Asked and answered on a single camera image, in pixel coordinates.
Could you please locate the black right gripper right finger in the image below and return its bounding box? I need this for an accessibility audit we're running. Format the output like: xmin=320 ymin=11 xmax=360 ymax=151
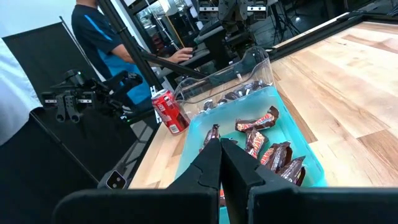
xmin=221 ymin=138 xmax=398 ymax=224

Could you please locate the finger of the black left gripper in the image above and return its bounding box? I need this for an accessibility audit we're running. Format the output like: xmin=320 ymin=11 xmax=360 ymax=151
xmin=219 ymin=2 xmax=233 ymax=21
xmin=234 ymin=2 xmax=249 ymax=21

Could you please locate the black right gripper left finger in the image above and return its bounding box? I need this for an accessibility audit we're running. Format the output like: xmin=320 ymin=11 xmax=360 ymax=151
xmin=52 ymin=138 xmax=222 ymax=224

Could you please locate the person's forearm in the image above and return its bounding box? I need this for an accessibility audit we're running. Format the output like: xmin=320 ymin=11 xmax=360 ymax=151
xmin=113 ymin=43 xmax=175 ymax=65

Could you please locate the black tripod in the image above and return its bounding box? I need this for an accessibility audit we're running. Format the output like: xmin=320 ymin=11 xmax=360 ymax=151
xmin=270 ymin=0 xmax=301 ymax=40

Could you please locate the grey side table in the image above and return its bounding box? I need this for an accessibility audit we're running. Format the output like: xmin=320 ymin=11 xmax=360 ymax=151
xmin=155 ymin=43 xmax=218 ymax=78

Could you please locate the metal shelving rack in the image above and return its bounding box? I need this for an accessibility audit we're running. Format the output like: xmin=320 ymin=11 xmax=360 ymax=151
xmin=130 ymin=0 xmax=200 ymax=54

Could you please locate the person's hand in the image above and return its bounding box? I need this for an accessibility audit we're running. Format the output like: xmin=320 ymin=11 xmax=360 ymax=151
xmin=167 ymin=47 xmax=194 ymax=64

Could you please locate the clear plastic basket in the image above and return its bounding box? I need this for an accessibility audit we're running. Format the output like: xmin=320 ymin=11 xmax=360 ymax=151
xmin=174 ymin=46 xmax=274 ymax=121

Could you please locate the black support beam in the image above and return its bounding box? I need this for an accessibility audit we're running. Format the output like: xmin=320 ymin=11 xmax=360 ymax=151
xmin=139 ymin=51 xmax=208 ymax=80

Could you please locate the red soda can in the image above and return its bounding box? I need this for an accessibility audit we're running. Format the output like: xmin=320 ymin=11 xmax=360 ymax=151
xmin=151 ymin=89 xmax=190 ymax=135

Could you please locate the translucent green plastic basket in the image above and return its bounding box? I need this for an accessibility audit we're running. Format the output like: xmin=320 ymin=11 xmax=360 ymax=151
xmin=175 ymin=86 xmax=327 ymax=224

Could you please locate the person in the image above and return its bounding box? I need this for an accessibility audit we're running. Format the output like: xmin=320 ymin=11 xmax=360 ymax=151
xmin=70 ymin=0 xmax=153 ymax=105

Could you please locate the black backdrop panel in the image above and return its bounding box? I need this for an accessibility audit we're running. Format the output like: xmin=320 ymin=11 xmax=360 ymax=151
xmin=1 ymin=21 xmax=105 ymax=108

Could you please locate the small grey camera module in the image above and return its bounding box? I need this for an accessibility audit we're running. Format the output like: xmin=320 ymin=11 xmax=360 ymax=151
xmin=104 ymin=169 xmax=127 ymax=190

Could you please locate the black diagonal frame post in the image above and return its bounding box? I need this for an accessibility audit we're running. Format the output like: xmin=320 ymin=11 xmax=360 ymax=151
xmin=97 ymin=0 xmax=164 ymax=91

